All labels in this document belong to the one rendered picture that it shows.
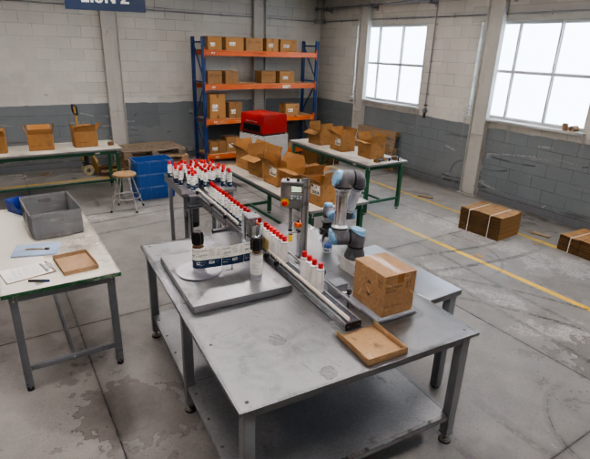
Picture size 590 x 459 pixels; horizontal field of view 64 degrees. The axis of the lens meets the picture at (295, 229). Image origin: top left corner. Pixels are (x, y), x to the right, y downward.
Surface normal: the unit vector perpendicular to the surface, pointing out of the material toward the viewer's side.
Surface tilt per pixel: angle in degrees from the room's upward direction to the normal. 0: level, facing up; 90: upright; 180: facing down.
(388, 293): 90
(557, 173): 90
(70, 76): 90
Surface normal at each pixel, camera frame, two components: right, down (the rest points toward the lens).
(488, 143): -0.85, 0.17
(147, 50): 0.53, 0.32
